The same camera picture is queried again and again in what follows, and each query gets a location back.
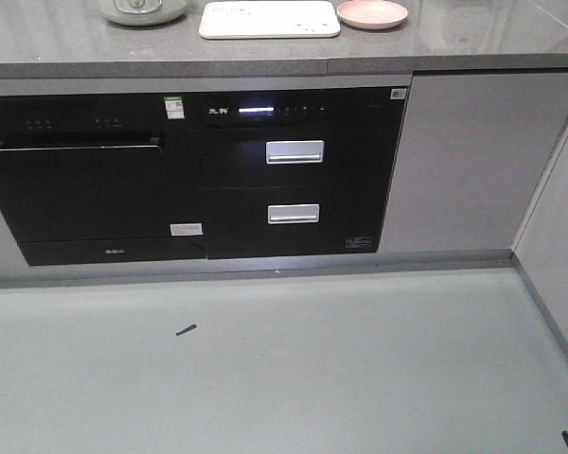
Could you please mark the cream bear serving tray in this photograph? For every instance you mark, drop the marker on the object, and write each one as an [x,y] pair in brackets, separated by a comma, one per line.
[231,20]

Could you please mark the pink round plate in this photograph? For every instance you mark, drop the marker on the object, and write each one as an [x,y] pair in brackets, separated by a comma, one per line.
[372,15]

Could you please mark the black disinfection cabinet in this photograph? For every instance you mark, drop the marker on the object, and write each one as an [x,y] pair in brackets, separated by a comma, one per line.
[229,130]

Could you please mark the green energy label sticker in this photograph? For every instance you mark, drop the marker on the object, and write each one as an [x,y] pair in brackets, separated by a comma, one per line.
[174,107]

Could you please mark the white QR sticker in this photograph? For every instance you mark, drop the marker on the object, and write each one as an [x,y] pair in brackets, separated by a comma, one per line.
[398,93]

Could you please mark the black built-in dishwasher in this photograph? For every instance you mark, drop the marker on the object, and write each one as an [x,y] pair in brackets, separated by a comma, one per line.
[100,178]

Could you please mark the grey cabinet door panel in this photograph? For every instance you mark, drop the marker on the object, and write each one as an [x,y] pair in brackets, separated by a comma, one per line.
[472,150]

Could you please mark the cream electric cooking pot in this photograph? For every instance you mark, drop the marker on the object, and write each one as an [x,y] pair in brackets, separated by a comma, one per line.
[142,12]

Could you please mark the white side cabinet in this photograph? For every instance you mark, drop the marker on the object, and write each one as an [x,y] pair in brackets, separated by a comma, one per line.
[540,248]

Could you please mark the lower silver drawer handle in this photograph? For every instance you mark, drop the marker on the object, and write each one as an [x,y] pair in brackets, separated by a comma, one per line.
[293,213]

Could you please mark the silver drawer handle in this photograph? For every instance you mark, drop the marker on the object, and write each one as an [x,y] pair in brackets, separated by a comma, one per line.
[293,213]
[294,152]

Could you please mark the upper silver drawer handle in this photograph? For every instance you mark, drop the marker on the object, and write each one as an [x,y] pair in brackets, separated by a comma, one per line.
[294,152]

